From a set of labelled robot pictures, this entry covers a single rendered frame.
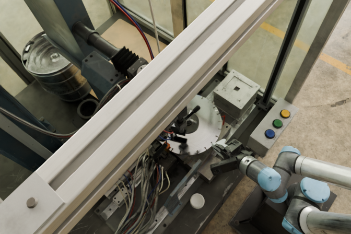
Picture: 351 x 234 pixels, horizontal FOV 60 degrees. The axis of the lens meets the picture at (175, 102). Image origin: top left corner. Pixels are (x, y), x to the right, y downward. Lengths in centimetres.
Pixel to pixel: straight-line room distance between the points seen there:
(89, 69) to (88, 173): 76
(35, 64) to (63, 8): 77
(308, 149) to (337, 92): 60
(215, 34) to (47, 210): 23
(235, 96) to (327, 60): 158
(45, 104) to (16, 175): 44
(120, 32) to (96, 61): 114
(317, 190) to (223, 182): 44
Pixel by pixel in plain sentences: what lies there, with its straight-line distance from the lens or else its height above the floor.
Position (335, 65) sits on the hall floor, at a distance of 306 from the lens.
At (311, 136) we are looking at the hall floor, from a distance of 263.
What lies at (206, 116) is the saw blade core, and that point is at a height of 95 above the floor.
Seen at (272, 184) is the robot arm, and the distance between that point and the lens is 114.
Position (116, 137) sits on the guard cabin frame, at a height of 205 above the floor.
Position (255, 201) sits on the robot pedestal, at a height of 1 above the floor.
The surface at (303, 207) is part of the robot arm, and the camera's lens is 139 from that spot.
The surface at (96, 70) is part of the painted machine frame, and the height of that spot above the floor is 152.
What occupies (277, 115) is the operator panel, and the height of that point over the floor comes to 90.
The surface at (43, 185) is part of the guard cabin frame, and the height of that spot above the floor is 205.
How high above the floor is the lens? 229
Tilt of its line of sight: 61 degrees down
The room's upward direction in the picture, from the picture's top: 9 degrees counter-clockwise
